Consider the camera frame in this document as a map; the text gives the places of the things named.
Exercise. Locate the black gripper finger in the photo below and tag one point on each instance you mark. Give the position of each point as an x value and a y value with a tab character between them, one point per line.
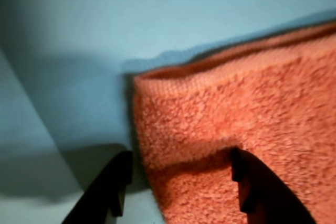
110	187
262	195

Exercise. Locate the orange terry towel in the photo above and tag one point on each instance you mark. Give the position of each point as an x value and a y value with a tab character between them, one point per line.
249	103

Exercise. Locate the grey table mat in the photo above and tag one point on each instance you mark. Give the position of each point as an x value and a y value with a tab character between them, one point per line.
157	11

